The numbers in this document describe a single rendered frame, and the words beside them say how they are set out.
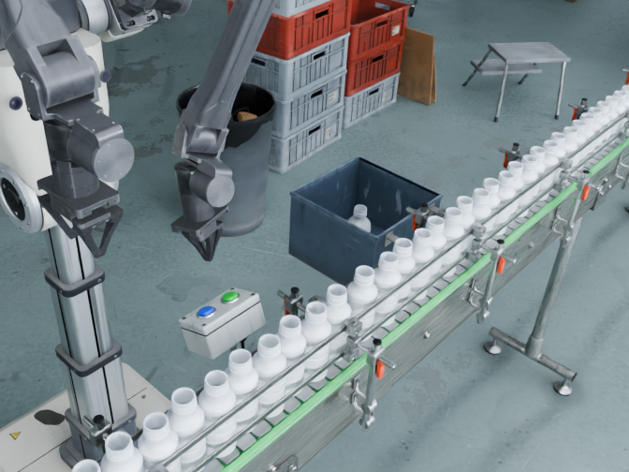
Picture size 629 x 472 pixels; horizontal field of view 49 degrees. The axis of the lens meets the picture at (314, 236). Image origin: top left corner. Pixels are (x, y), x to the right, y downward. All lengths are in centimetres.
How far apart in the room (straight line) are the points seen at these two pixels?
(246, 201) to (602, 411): 176
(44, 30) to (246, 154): 231
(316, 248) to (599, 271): 191
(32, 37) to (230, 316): 64
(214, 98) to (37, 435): 139
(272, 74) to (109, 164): 289
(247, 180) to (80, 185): 232
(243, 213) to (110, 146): 251
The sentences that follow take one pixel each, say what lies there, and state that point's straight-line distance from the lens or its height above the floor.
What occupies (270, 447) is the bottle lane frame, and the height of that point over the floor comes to 97.
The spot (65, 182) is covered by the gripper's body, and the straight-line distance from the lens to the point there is 95.
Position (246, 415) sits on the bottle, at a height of 105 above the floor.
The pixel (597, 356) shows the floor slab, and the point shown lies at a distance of 312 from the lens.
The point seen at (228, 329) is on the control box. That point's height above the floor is 109.
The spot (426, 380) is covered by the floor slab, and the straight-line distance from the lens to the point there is 279.
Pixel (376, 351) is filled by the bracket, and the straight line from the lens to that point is 129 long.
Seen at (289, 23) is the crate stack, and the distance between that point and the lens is 359.
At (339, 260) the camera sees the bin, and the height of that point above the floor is 81.
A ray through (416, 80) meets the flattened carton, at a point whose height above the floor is 16.
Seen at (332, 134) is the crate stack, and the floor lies 6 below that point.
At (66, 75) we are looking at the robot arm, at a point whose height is 166.
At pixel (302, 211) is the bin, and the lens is 197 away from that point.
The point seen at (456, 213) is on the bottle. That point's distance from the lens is 158.
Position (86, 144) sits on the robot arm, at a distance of 87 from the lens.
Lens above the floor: 199
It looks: 35 degrees down
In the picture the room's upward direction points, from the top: 4 degrees clockwise
